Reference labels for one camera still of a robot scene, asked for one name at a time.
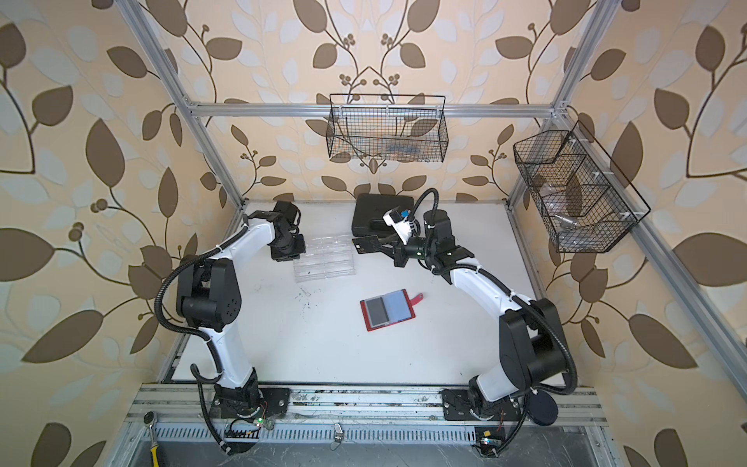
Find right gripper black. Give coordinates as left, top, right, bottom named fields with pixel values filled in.
left=374, top=232, right=437, bottom=269

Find clear plastic organizer box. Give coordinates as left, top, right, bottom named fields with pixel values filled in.
left=294, top=235, right=355, bottom=282

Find red leather card holder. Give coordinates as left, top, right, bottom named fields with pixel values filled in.
left=360, top=289, right=424, bottom=332

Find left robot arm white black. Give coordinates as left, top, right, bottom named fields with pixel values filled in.
left=176, top=202, right=305, bottom=410

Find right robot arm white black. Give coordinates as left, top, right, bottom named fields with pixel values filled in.
left=379, top=235, right=578, bottom=411

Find black plastic tool case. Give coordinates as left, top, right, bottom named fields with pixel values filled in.
left=351, top=194, right=414, bottom=237

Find dark round disc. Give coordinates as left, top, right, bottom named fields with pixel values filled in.
left=526, top=390, right=559, bottom=426

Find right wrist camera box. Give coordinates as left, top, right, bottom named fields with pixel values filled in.
left=423, top=209, right=454, bottom=249

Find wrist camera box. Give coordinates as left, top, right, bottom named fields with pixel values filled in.
left=423, top=209, right=454, bottom=249
left=274, top=200, right=302, bottom=229

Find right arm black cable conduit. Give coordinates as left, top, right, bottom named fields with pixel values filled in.
left=407, top=188, right=579, bottom=398

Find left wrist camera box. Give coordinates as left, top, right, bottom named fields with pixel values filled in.
left=274, top=200, right=302, bottom=229

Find black wire basket back wall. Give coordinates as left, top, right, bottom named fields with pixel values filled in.
left=325, top=93, right=449, bottom=163

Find black wire basket wall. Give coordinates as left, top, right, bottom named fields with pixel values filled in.
left=325, top=93, right=449, bottom=163
left=513, top=122, right=651, bottom=253

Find black wire basket right wall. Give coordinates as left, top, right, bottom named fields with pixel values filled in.
left=513, top=122, right=651, bottom=253

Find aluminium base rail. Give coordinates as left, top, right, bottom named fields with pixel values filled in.
left=104, top=381, right=620, bottom=467

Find yellow handled ratchet tool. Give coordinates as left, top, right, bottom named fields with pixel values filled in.
left=143, top=411, right=161, bottom=467

